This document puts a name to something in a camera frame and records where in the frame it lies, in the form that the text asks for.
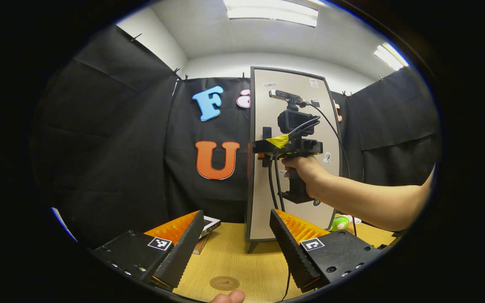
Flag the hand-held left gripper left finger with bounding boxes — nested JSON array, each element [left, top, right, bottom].
[[91, 210, 204, 292]]

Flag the small ceiling light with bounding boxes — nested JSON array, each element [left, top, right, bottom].
[[373, 42, 409, 71]]

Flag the white cover book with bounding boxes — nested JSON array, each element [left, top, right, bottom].
[[200, 215, 221, 239]]

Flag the green pink plush toy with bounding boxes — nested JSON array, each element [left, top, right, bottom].
[[330, 214, 363, 232]]

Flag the thick black cable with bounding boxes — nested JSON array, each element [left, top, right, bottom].
[[274, 148, 292, 301], [267, 148, 279, 199]]

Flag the brown edged book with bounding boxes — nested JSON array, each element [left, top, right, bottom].
[[192, 234, 213, 255]]

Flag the long ceiling light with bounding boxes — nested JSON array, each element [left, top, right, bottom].
[[223, 0, 319, 28]]

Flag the black door handle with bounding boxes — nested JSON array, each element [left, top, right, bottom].
[[261, 126, 273, 168]]

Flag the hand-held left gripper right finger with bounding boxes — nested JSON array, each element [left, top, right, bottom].
[[270, 208, 384, 293]]

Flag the round wooden coaster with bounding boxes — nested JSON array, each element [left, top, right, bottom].
[[209, 276, 240, 291]]

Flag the thin black cable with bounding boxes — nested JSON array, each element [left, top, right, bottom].
[[308, 102, 359, 237]]

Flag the black backdrop cloth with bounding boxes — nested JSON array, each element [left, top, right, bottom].
[[30, 25, 441, 249]]

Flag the dark gray cabinet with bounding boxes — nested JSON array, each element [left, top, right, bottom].
[[245, 66, 343, 254]]

